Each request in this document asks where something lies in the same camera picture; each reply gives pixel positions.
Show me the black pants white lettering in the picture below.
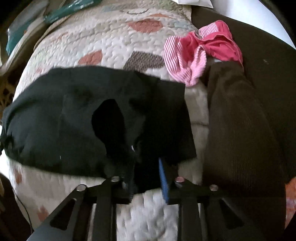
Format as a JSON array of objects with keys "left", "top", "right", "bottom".
[{"left": 1, "top": 66, "right": 197, "bottom": 193}]

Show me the pink striped garment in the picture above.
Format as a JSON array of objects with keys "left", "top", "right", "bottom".
[{"left": 163, "top": 20, "right": 243, "bottom": 87}]

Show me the beige folded cushion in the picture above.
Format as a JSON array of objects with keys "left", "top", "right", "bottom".
[{"left": 1, "top": 17, "right": 47, "bottom": 77}]

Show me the quilted patterned bedspread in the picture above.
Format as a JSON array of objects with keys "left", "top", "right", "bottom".
[{"left": 1, "top": 1, "right": 195, "bottom": 240}]

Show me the teal cloth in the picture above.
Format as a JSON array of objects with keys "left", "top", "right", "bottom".
[{"left": 6, "top": 20, "right": 33, "bottom": 56}]

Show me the white pillow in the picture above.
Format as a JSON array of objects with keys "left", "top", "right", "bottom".
[{"left": 172, "top": 0, "right": 213, "bottom": 9}]

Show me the dark brown corduroy garment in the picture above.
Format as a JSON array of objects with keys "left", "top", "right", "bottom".
[{"left": 202, "top": 62, "right": 286, "bottom": 240}]

